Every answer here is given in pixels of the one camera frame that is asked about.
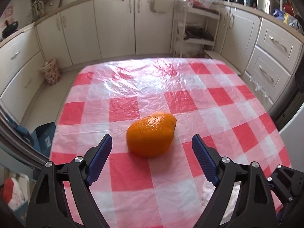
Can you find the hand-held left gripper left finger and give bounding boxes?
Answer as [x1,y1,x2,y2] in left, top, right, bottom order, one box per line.
[26,134,113,228]

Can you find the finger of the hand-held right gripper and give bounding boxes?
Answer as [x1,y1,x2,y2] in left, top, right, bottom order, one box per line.
[267,164,304,205]

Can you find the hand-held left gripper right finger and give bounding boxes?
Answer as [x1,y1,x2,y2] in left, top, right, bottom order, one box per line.
[192,134,277,228]

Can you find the orange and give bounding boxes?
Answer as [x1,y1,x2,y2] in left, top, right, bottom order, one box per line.
[126,112,177,158]

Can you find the white refrigerator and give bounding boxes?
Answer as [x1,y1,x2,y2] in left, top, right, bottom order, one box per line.
[279,114,304,169]

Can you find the blue box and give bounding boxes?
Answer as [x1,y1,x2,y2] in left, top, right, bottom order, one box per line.
[31,122,56,155]

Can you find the red checkered tablecloth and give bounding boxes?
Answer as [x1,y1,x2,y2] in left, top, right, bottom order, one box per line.
[49,57,292,228]

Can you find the red white plastic bag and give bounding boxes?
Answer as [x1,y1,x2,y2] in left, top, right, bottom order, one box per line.
[2,173,29,209]

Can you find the floral waste bin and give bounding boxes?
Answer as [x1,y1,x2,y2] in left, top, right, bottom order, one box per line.
[41,58,60,86]

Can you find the white step stool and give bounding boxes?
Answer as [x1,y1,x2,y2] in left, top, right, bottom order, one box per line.
[204,50,241,75]

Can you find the white storage rack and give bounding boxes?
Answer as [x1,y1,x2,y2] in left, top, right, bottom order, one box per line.
[172,0,221,57]

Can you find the dark wok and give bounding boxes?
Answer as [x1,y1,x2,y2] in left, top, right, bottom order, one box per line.
[185,26,214,41]

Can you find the white kitchen cabinets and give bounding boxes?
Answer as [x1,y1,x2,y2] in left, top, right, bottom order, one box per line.
[0,0,304,124]

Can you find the black frying pan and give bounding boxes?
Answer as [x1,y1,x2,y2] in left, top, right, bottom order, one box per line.
[2,21,19,38]

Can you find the clear plastic bag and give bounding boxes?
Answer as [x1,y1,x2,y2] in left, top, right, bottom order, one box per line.
[188,0,225,9]

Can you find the blue package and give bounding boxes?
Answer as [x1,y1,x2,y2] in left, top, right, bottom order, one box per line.
[273,8,289,21]

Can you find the silver foil bag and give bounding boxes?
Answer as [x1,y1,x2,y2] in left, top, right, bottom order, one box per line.
[286,13,301,28]

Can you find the white electric kettle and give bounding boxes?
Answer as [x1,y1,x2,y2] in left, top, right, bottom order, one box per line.
[257,0,273,13]

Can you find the red cup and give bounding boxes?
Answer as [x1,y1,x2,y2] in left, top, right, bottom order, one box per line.
[283,3,297,17]

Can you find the wall utensil rack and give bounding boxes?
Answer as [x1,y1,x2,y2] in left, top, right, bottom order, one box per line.
[30,0,63,22]

